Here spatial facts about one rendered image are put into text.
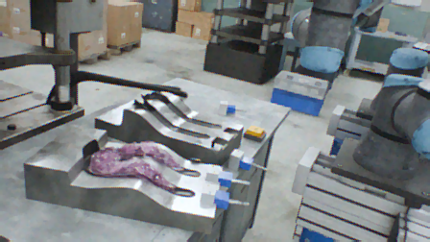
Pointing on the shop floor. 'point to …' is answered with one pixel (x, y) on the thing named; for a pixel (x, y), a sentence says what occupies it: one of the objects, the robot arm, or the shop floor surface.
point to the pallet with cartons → (124, 26)
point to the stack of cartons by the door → (194, 20)
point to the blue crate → (297, 102)
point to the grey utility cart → (369, 61)
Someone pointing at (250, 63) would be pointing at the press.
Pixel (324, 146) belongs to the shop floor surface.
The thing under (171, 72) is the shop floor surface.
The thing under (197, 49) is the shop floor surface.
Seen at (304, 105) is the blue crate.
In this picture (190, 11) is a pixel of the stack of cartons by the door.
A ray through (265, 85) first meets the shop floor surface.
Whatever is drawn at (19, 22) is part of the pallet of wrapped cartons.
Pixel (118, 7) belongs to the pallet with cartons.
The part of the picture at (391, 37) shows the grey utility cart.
